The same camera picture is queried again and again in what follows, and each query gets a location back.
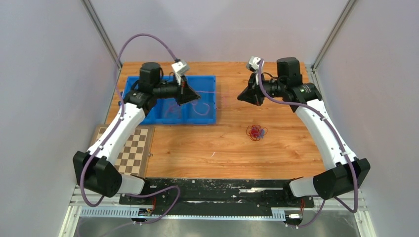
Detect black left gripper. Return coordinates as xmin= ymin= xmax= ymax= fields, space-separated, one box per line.
xmin=153 ymin=73 xmax=201 ymax=106

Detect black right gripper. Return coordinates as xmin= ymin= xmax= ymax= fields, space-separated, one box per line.
xmin=238 ymin=71 xmax=286 ymax=107

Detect red cable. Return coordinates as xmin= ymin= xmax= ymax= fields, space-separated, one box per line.
xmin=246 ymin=124 xmax=268 ymax=142

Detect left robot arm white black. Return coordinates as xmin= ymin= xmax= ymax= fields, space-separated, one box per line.
xmin=73 ymin=60 xmax=200 ymax=204

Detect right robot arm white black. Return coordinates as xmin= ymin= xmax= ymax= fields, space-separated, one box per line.
xmin=237 ymin=56 xmax=371 ymax=206

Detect blue three-compartment plastic bin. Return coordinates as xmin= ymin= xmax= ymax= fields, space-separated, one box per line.
xmin=140 ymin=75 xmax=217 ymax=125

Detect wooden chessboard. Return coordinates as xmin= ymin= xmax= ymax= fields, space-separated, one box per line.
xmin=87 ymin=124 xmax=155 ymax=179

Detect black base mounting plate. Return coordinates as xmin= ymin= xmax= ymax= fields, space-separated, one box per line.
xmin=120 ymin=178 xmax=311 ymax=216

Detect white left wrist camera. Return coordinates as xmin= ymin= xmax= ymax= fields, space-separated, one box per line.
xmin=171 ymin=60 xmax=190 ymax=86

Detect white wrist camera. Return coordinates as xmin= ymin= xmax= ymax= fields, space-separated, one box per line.
xmin=246 ymin=56 xmax=264 ymax=73
xmin=171 ymin=60 xmax=190 ymax=86

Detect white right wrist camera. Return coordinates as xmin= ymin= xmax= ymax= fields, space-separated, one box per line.
xmin=246 ymin=56 xmax=264 ymax=73

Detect left aluminium corner post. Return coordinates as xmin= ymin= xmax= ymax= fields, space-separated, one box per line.
xmin=81 ymin=0 xmax=122 ymax=69

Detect aluminium corner post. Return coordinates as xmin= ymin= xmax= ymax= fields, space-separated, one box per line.
xmin=311 ymin=0 xmax=358 ymax=71
xmin=81 ymin=0 xmax=122 ymax=69

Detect right aluminium corner post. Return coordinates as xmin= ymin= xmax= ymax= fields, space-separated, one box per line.
xmin=311 ymin=0 xmax=358 ymax=71

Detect aluminium frame rail front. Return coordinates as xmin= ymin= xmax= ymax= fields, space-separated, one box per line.
xmin=69 ymin=186 xmax=368 ymax=211

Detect white slotted cable duct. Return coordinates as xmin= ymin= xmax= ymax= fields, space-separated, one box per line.
xmin=79 ymin=207 xmax=286 ymax=221

